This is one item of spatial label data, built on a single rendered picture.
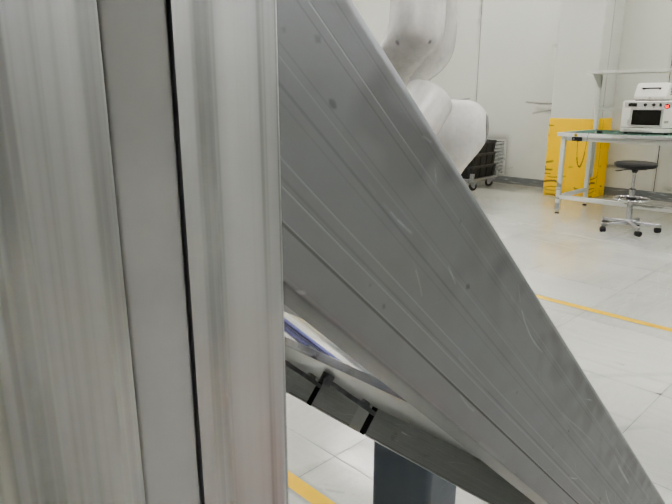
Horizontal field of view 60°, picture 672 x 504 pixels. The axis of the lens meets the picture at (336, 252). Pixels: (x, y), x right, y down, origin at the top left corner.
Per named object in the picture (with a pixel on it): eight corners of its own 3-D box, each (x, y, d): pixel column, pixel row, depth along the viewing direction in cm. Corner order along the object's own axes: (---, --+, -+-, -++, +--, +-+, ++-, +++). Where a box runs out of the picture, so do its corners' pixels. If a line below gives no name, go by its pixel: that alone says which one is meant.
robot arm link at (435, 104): (355, 144, 93) (389, 135, 85) (394, 84, 96) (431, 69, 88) (390, 178, 96) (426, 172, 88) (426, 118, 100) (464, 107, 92)
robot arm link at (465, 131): (403, 203, 138) (406, 99, 131) (483, 206, 133) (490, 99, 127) (395, 212, 126) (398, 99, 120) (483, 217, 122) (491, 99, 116)
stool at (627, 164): (584, 224, 535) (592, 158, 519) (639, 224, 535) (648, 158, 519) (610, 237, 485) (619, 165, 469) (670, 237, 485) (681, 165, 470)
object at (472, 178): (467, 182, 795) (469, 138, 779) (497, 186, 765) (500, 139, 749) (440, 188, 749) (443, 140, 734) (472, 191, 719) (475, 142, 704)
